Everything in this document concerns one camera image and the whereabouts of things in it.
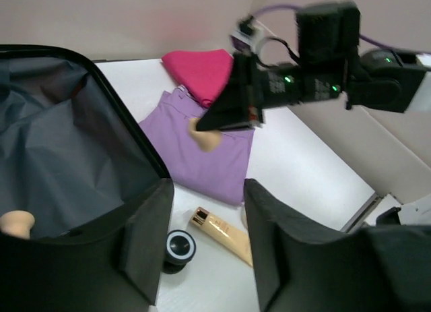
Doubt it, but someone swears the beige makeup sponge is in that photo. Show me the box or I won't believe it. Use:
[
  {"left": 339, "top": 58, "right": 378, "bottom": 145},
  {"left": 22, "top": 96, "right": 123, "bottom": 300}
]
[{"left": 188, "top": 118, "right": 222, "bottom": 152}]

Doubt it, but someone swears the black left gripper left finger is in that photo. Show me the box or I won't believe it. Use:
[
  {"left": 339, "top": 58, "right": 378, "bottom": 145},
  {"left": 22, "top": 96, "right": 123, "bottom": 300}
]
[{"left": 1, "top": 179, "right": 174, "bottom": 311}]

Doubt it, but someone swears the beige cosmetic tube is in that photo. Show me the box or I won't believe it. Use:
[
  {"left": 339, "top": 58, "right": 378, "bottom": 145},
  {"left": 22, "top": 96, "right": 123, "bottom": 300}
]
[{"left": 189, "top": 207, "right": 253, "bottom": 267}]

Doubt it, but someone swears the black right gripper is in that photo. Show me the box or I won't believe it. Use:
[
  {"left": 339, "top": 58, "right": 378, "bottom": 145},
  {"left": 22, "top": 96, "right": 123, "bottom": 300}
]
[{"left": 196, "top": 0, "right": 362, "bottom": 131}]

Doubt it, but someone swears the pink cloth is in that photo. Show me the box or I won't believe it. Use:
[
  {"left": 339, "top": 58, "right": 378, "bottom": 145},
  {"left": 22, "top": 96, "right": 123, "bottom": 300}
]
[{"left": 162, "top": 49, "right": 233, "bottom": 108}]

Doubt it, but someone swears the purple shirt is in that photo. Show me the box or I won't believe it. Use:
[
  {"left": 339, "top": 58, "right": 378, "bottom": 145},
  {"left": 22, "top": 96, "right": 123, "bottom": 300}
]
[{"left": 139, "top": 86, "right": 254, "bottom": 206}]

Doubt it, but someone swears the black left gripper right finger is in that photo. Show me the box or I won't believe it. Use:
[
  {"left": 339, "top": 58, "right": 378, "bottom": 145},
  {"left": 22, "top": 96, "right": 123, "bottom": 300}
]
[{"left": 244, "top": 179, "right": 430, "bottom": 311}]

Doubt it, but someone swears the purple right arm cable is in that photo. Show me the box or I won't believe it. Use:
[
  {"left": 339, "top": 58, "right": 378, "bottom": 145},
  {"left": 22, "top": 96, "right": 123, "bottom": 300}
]
[{"left": 252, "top": 3, "right": 431, "bottom": 55}]

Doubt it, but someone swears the pink and teal suitcase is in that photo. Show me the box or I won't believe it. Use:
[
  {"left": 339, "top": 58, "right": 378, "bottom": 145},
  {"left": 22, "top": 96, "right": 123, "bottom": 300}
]
[{"left": 0, "top": 44, "right": 198, "bottom": 275}]

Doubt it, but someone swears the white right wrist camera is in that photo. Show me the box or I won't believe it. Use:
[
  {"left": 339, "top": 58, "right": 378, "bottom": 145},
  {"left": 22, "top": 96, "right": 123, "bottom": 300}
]
[{"left": 229, "top": 15, "right": 265, "bottom": 56}]

